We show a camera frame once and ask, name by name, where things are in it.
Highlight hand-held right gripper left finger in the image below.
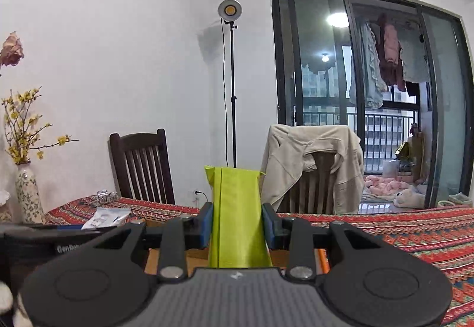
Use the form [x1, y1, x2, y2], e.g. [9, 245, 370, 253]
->
[92, 203, 215, 281]

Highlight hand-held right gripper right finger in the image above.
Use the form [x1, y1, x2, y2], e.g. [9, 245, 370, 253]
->
[262, 203, 374, 281]

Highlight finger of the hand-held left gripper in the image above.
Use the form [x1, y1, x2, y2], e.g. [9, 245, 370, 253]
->
[48, 231, 108, 244]
[0, 224, 85, 232]

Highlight white printed snack sachet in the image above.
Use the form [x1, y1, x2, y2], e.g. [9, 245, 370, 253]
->
[81, 206, 132, 231]

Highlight green snack packet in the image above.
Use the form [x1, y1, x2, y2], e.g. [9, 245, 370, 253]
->
[205, 165, 273, 268]

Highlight red cardboard box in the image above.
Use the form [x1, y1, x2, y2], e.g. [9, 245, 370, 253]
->
[144, 216, 330, 276]

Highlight person's left forearm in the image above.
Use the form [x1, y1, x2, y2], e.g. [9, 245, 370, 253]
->
[0, 282, 31, 327]

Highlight floral ceramic vase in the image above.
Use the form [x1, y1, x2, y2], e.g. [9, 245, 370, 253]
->
[15, 163, 46, 224]

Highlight clear plastic storage container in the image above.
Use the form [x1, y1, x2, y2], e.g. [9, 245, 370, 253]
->
[0, 190, 12, 223]

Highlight brown wooden chair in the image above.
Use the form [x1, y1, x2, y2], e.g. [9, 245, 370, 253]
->
[278, 153, 339, 214]

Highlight beige jacket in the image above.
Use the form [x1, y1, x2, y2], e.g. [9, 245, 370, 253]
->
[260, 124, 365, 214]

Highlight dark wooden chair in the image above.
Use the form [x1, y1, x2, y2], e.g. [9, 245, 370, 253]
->
[108, 128, 176, 205]

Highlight yellow flower branches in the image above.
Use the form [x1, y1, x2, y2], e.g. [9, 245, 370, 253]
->
[2, 87, 80, 165]

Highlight pink plush pile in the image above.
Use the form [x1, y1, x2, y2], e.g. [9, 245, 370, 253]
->
[365, 175, 411, 196]

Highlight white bucket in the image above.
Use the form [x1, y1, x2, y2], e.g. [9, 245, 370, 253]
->
[382, 160, 401, 179]

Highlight black framed sliding glass door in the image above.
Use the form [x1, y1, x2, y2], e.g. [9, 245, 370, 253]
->
[270, 0, 474, 209]

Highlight red patterned tablecloth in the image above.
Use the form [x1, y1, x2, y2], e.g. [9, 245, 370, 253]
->
[44, 195, 474, 327]

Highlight studio light on stand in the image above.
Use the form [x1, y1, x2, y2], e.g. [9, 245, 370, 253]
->
[217, 0, 244, 168]

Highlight white plush toy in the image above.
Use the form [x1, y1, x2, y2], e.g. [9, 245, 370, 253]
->
[393, 188, 426, 209]

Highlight upright brown cardboard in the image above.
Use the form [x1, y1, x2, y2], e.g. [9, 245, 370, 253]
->
[407, 134, 425, 183]

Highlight hanging pale blue garment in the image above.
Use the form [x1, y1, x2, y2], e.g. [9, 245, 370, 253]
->
[349, 20, 387, 109]

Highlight pink artificial flowers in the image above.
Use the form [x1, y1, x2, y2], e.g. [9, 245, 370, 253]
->
[0, 31, 25, 76]

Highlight hanging pink garment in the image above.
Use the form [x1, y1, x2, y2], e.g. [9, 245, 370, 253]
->
[377, 14, 404, 91]

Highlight hanging white garment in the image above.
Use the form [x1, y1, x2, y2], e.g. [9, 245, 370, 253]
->
[398, 21, 431, 83]

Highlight wall outlet with plug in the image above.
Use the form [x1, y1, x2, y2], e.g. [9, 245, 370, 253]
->
[187, 190, 210, 207]

